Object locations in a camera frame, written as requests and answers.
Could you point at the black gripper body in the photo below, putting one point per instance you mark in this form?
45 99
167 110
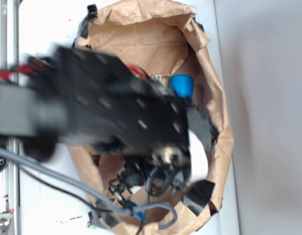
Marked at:
170 164

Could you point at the dark brown rock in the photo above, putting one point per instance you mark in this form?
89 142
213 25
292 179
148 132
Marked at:
156 185

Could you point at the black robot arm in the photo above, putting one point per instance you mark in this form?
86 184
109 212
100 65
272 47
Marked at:
83 97

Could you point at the brown paper bag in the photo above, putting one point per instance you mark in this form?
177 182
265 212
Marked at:
162 37

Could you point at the blue plastic bottle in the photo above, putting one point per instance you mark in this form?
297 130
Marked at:
183 86

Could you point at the crumpled white paper tissue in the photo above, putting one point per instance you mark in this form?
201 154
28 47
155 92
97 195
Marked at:
156 77

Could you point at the aluminium frame rail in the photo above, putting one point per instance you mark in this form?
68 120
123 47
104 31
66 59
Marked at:
9 176

